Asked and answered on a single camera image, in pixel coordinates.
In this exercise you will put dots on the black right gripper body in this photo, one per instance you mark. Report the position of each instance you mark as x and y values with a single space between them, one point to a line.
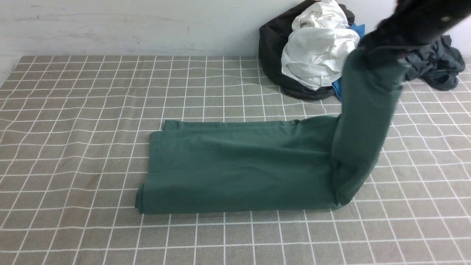
414 24

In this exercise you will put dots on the green long-sleeve top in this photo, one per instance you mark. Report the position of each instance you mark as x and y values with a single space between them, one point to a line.
315 163

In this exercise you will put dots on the dark grey crumpled garment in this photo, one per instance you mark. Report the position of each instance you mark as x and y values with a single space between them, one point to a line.
438 64

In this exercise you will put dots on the blue garment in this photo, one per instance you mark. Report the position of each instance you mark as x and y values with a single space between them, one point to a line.
337 85

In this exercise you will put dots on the black garment under white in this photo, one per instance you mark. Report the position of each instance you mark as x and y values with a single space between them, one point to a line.
273 36

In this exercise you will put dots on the grey checked tablecloth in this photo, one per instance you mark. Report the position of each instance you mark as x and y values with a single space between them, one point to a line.
74 136

